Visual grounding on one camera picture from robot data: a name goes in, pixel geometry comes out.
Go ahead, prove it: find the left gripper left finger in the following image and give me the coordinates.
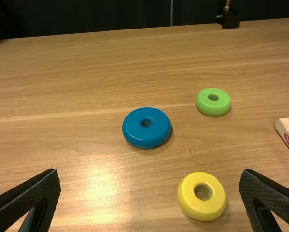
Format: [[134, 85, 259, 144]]
[[0, 168, 61, 232]]

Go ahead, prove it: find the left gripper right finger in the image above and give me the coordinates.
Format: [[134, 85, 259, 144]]
[[238, 168, 289, 232]]

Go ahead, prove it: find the light green ring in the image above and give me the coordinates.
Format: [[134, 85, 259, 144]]
[[195, 87, 231, 117]]

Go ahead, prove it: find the dark blue ring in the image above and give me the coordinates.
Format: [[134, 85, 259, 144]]
[[122, 107, 172, 150]]

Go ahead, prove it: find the yellow ring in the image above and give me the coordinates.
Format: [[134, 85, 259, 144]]
[[177, 171, 228, 222]]

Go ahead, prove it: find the black clamp stand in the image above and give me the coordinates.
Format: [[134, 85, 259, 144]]
[[216, 0, 241, 29]]

